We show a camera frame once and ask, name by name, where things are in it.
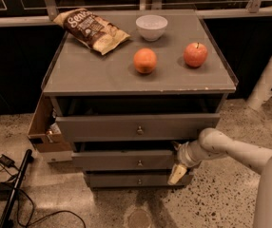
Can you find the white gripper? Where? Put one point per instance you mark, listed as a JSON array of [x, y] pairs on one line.
[[184, 155]]

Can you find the grey drawer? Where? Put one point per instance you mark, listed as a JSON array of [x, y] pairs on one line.
[[123, 179], [124, 160], [119, 128]]

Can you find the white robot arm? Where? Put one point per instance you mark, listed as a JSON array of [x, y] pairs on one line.
[[213, 144]]

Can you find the grey top drawer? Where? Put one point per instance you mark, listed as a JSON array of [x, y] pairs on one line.
[[119, 128]]

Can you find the grey drawer cabinet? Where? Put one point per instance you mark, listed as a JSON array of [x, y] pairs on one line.
[[85, 83]]

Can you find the grey bottom drawer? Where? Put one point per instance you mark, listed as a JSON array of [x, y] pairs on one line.
[[123, 179]]

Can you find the orange fruit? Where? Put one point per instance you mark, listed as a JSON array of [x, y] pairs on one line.
[[145, 60]]

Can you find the red apple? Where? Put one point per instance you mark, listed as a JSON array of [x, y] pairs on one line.
[[195, 54]]

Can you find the white bowl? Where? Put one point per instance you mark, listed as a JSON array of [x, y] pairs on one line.
[[151, 27]]

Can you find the cardboard box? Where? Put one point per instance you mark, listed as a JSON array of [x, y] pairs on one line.
[[45, 136]]

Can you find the brown chip bag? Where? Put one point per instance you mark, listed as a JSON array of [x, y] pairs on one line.
[[91, 30]]

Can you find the black power adapter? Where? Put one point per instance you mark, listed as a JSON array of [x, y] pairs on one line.
[[6, 161]]

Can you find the black pole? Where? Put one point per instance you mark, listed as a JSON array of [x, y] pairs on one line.
[[14, 188]]

